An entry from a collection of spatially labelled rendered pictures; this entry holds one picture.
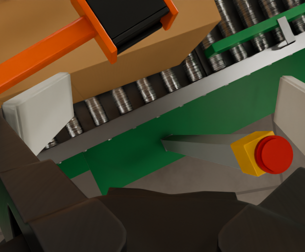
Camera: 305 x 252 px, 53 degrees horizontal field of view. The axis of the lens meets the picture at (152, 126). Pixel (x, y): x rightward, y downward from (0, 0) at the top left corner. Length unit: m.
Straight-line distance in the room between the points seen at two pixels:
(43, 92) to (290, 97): 0.13
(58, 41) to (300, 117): 0.25
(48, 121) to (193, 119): 1.46
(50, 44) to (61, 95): 0.16
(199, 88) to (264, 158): 0.49
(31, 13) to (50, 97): 0.50
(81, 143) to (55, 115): 0.78
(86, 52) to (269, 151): 0.39
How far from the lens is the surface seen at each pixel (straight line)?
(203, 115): 1.62
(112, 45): 0.32
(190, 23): 0.66
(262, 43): 1.17
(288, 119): 0.18
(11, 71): 0.34
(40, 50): 0.34
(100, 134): 0.95
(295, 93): 0.18
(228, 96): 1.68
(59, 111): 0.18
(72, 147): 0.96
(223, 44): 1.01
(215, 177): 1.65
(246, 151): 0.60
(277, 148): 0.58
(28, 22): 0.66
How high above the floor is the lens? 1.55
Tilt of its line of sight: 82 degrees down
